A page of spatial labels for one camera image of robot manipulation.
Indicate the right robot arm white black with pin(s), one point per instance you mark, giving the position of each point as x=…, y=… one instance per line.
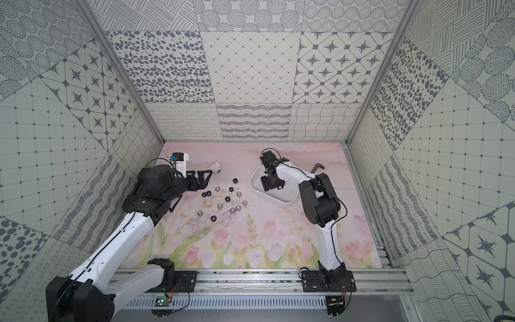
x=321, y=206

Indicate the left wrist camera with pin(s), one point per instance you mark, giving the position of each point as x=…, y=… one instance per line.
x=179, y=160

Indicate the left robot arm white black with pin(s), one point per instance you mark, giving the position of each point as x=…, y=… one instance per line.
x=87, y=293

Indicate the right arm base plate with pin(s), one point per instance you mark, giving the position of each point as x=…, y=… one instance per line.
x=316, y=281

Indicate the white storage box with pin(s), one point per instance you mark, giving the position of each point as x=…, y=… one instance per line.
x=288, y=194

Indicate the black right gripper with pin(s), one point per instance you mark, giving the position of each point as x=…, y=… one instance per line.
x=267, y=186

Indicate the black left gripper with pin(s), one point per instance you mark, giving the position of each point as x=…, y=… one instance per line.
x=191, y=180

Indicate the white pipe tee fitting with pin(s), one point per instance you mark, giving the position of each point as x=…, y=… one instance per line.
x=215, y=167

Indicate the white slotted cable duct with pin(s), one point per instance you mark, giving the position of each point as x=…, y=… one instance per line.
x=229, y=302

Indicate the aluminium mounting rail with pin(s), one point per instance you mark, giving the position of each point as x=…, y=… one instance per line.
x=384, y=281

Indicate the dark hex allen key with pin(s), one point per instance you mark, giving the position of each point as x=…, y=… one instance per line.
x=317, y=167

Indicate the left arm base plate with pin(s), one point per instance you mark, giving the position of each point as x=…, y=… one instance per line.
x=178, y=281

